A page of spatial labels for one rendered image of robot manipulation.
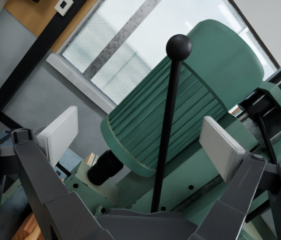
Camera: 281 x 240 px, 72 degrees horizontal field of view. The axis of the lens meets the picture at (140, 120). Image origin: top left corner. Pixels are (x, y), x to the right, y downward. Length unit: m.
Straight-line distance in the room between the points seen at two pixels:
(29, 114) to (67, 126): 1.90
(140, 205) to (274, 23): 1.85
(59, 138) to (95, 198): 0.37
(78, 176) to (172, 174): 0.22
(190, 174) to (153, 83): 0.21
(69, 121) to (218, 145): 0.13
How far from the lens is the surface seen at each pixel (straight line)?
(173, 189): 0.46
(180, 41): 0.26
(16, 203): 0.61
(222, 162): 0.17
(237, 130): 0.42
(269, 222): 0.50
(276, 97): 0.48
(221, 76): 0.36
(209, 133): 0.19
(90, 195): 0.52
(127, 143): 0.38
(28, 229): 0.53
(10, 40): 2.00
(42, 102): 1.99
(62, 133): 0.17
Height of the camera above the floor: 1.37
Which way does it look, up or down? 14 degrees down
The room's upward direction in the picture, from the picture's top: 46 degrees clockwise
